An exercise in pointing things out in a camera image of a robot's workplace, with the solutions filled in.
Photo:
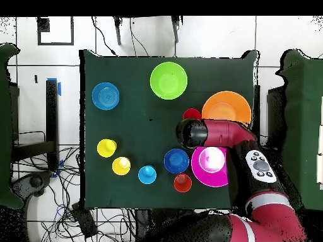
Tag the black power strip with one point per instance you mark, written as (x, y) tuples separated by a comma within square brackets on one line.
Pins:
[(84, 220)]

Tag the yellow plastic cup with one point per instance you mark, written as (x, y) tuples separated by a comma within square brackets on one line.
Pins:
[(106, 148), (121, 167)]

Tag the large pink plastic bowl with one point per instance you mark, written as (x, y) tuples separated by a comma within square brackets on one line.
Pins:
[(202, 174)]

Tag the black stand leg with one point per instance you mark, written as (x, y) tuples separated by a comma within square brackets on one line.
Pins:
[(175, 30), (117, 32)]

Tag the black stand post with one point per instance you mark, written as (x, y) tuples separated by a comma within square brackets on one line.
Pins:
[(52, 113)]

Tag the orange plastic cup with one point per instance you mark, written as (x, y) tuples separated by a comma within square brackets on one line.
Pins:
[(182, 182)]

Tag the black square floor frame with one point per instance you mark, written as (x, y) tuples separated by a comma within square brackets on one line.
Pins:
[(43, 25)]

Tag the dark green table cloth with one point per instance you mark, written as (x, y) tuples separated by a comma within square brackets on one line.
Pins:
[(141, 131)]

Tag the red plastic cup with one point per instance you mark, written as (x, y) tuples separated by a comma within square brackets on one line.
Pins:
[(191, 114)]

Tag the green cloth side table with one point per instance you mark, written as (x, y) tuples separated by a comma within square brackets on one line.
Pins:
[(5, 126), (302, 113)]

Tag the light blue plastic cup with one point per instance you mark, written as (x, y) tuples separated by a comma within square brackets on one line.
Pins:
[(147, 175)]

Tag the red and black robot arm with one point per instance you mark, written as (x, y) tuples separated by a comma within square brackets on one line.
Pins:
[(227, 133)]

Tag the dark blue plastic bowl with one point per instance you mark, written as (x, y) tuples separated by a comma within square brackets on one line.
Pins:
[(176, 161)]

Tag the light blue plastic bowl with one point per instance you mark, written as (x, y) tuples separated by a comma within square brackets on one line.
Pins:
[(105, 96)]

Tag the blue tape strip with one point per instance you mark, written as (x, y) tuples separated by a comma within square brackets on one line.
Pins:
[(59, 88)]

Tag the green plastic bowl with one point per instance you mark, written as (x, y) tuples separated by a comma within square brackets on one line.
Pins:
[(168, 80)]

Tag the large yellow-orange plastic bowl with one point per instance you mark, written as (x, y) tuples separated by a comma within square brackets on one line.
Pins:
[(227, 106)]

